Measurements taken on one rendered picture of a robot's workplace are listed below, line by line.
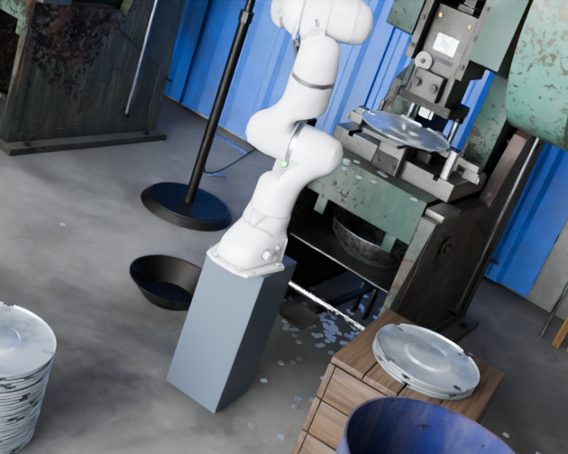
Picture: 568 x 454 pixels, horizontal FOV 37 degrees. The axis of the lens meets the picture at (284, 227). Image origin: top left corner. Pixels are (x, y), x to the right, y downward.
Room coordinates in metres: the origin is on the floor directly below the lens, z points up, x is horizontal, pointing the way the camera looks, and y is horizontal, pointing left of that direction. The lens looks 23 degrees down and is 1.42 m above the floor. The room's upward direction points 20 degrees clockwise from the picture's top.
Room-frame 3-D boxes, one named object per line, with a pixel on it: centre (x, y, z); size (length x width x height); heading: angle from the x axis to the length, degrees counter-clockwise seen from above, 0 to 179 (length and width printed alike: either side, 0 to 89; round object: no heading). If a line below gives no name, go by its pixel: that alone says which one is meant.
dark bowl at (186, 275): (2.47, 0.29, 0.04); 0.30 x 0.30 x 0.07
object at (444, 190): (2.70, -0.31, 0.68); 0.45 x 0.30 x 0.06; 63
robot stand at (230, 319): (2.06, 0.05, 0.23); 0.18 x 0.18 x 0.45; 67
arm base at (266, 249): (2.02, 0.07, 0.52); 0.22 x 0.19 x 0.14; 157
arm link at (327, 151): (2.06, 0.01, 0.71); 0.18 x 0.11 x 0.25; 81
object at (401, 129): (2.58, -0.25, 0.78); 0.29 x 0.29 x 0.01
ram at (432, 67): (2.66, -0.29, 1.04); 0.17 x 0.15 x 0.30; 153
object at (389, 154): (2.54, -0.23, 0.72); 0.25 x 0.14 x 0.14; 153
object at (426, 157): (2.70, -0.31, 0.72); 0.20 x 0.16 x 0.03; 63
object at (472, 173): (2.62, -0.46, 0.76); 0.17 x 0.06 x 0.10; 63
